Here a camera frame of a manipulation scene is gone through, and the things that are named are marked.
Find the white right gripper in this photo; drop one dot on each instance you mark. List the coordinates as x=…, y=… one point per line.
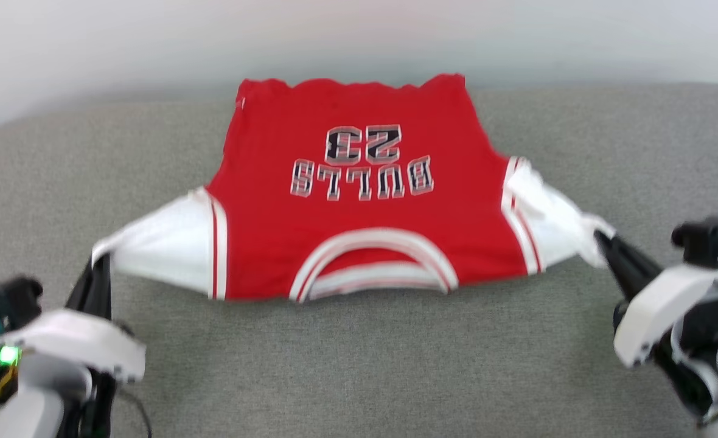
x=663, y=304

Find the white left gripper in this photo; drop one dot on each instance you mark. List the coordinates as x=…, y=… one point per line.
x=76, y=340

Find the red Bulls jersey white sleeves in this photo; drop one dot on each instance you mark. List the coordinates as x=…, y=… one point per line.
x=359, y=201

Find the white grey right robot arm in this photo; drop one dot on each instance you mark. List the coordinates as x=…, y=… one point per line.
x=709, y=359

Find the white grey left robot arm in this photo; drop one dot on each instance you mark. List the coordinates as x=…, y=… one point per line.
x=24, y=401

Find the grey fabric sofa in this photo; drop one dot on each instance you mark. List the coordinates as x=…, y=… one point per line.
x=359, y=365

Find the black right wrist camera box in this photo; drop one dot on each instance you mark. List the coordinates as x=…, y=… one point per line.
x=709, y=240

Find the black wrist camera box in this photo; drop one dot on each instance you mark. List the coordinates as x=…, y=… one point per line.
x=0, y=304
x=709, y=240

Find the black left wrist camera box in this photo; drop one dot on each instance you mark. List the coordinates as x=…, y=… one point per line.
x=0, y=304

